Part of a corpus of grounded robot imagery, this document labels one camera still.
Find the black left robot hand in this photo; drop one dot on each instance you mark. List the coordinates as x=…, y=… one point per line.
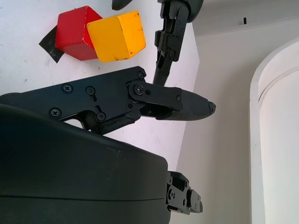
x=171, y=35

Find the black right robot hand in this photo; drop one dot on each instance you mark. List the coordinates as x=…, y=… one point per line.
x=70, y=175

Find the yellow wooden block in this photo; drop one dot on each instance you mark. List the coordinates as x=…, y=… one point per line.
x=116, y=37

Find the red wooden block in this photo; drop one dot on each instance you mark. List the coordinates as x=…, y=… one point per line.
x=72, y=30

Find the black tape strip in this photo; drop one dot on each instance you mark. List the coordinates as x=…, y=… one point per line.
x=50, y=44

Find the white round column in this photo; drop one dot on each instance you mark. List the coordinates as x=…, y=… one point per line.
x=278, y=130

